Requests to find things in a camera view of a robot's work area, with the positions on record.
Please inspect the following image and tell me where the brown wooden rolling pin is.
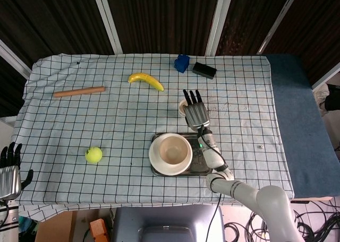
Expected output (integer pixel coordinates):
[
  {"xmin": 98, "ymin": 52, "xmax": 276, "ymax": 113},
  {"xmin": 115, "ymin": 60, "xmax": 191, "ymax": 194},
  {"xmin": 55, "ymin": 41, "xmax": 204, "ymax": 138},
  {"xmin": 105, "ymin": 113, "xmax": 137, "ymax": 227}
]
[{"xmin": 53, "ymin": 86, "xmax": 107, "ymax": 98}]

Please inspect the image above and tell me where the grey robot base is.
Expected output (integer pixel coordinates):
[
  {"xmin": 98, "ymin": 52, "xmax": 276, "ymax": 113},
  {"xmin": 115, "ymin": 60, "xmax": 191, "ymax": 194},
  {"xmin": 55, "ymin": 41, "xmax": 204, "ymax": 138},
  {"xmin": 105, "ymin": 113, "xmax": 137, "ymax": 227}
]
[{"xmin": 113, "ymin": 203, "xmax": 226, "ymax": 242}]

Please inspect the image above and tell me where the black rectangular box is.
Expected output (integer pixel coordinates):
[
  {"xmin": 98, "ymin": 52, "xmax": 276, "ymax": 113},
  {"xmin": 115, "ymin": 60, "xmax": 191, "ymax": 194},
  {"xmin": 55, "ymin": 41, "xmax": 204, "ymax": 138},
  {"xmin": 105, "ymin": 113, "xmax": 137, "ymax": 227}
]
[{"xmin": 192, "ymin": 62, "xmax": 217, "ymax": 80}]

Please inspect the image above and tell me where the white paper cup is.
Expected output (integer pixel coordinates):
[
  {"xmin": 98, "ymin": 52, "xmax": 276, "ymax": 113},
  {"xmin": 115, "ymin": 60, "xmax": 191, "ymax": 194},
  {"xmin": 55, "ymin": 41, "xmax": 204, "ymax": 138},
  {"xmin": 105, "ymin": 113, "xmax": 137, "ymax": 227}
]
[{"xmin": 178, "ymin": 98, "xmax": 192, "ymax": 118}]

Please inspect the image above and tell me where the yellow tennis ball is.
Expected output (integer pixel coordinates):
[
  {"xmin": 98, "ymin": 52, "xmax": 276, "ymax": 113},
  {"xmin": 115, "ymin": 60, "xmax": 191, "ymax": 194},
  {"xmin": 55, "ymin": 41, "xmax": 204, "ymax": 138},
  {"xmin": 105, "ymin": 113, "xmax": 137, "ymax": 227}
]
[{"xmin": 84, "ymin": 146, "xmax": 103, "ymax": 165}]

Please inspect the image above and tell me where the white partition frame post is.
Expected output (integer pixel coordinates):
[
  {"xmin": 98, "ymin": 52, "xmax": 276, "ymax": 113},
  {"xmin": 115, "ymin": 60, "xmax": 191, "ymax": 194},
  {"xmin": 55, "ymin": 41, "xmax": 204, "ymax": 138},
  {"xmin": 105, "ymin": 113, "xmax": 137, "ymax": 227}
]
[
  {"xmin": 91, "ymin": 0, "xmax": 123, "ymax": 55},
  {"xmin": 312, "ymin": 63, "xmax": 340, "ymax": 91},
  {"xmin": 256, "ymin": 0, "xmax": 303, "ymax": 55},
  {"xmin": 206, "ymin": 0, "xmax": 235, "ymax": 56},
  {"xmin": 0, "ymin": 39, "xmax": 32, "ymax": 80}
]

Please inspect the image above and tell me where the blue toy block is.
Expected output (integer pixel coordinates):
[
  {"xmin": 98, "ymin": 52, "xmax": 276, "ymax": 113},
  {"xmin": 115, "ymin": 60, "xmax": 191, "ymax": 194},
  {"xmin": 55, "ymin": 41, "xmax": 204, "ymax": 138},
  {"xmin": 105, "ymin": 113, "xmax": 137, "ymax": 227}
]
[{"xmin": 174, "ymin": 54, "xmax": 190, "ymax": 74}]

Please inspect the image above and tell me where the white paper plate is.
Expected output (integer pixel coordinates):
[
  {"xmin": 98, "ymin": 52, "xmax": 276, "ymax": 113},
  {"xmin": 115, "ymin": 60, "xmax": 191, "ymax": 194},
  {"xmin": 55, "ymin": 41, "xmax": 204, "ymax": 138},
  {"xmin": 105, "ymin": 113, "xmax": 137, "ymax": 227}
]
[{"xmin": 148, "ymin": 133, "xmax": 193, "ymax": 176}]

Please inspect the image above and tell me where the metal tray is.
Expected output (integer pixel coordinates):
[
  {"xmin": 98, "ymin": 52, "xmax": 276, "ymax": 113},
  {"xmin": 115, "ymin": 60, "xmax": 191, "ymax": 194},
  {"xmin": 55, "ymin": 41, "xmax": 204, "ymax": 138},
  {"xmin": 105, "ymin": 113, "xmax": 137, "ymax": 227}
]
[{"xmin": 150, "ymin": 132, "xmax": 214, "ymax": 177}]

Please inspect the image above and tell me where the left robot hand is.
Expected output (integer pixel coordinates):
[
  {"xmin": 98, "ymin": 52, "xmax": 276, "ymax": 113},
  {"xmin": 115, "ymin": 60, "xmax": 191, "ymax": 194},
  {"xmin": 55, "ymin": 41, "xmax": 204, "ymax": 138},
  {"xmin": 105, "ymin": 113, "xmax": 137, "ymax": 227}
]
[{"xmin": 0, "ymin": 142, "xmax": 34, "ymax": 200}]

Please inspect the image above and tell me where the yellow banana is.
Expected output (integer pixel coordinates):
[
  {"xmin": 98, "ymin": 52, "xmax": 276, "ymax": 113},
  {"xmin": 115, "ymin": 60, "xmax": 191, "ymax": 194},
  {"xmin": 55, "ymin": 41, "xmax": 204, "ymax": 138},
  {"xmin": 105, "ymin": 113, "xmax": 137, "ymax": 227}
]
[{"xmin": 127, "ymin": 72, "xmax": 165, "ymax": 92}]

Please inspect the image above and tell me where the brown cardboard box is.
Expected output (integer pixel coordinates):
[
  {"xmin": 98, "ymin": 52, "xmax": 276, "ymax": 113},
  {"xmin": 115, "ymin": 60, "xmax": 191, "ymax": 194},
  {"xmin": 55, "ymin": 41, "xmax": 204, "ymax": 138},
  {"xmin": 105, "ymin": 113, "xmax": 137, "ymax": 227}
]
[{"xmin": 36, "ymin": 211, "xmax": 78, "ymax": 242}]

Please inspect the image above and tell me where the checkered tablecloth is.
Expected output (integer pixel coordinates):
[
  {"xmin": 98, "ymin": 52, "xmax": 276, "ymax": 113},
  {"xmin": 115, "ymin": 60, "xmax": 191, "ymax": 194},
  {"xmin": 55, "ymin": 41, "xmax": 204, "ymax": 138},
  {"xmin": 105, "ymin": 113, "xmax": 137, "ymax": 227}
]
[{"xmin": 10, "ymin": 53, "xmax": 294, "ymax": 221}]

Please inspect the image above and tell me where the black fabric object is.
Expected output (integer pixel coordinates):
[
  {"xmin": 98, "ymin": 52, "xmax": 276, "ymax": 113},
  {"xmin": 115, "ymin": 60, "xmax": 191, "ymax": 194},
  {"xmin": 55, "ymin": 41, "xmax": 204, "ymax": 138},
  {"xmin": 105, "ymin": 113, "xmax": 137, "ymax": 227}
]
[{"xmin": 324, "ymin": 84, "xmax": 340, "ymax": 111}]

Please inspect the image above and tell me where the black floor cable tangle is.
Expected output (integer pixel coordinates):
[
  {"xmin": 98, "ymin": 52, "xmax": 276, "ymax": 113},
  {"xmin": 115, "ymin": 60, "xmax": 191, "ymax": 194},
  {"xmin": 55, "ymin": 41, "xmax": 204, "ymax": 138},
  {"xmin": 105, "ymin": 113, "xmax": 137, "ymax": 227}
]
[{"xmin": 224, "ymin": 199, "xmax": 340, "ymax": 242}]

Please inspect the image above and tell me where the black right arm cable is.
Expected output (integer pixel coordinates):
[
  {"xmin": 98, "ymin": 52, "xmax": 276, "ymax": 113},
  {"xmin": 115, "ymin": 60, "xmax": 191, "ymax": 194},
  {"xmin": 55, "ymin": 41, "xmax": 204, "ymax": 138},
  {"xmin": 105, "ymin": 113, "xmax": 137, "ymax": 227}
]
[{"xmin": 198, "ymin": 124, "xmax": 233, "ymax": 242}]

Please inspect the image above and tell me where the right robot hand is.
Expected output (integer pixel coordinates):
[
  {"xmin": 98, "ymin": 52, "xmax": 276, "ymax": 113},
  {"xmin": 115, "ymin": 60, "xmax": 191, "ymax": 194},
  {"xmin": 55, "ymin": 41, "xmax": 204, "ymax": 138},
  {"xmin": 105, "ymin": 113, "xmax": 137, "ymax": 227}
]
[{"xmin": 182, "ymin": 89, "xmax": 211, "ymax": 133}]

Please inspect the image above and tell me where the beige bowl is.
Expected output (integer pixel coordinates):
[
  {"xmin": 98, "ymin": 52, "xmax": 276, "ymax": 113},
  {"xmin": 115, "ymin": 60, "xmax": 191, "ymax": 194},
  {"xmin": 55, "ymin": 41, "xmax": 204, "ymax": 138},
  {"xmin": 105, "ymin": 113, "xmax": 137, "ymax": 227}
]
[{"xmin": 158, "ymin": 135, "xmax": 190, "ymax": 166}]

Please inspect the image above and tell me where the orange plastic object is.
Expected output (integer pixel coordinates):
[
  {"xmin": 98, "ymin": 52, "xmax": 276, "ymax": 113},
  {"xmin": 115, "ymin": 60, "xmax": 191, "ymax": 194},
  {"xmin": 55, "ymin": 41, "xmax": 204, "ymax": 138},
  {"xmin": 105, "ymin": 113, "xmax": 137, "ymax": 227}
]
[{"xmin": 89, "ymin": 218, "xmax": 110, "ymax": 242}]

